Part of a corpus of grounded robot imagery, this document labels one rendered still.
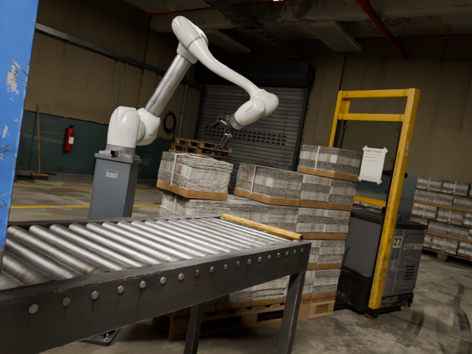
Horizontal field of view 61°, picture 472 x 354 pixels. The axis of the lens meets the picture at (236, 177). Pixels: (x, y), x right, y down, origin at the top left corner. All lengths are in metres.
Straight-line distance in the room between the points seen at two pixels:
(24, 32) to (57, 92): 8.71
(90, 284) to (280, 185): 1.93
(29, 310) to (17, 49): 0.49
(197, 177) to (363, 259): 1.92
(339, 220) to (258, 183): 0.79
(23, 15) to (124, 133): 1.71
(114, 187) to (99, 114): 7.61
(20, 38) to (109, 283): 0.57
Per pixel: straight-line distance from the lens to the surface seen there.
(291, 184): 2.72
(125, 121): 2.22
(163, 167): 2.51
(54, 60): 9.22
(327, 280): 3.25
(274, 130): 10.19
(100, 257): 1.09
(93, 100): 9.68
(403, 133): 3.38
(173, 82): 2.39
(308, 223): 2.92
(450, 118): 8.99
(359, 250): 3.70
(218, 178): 2.34
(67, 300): 0.88
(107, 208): 2.24
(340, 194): 3.10
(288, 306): 1.79
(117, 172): 2.20
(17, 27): 0.53
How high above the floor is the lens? 1.11
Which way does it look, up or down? 3 degrees down
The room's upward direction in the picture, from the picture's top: 10 degrees clockwise
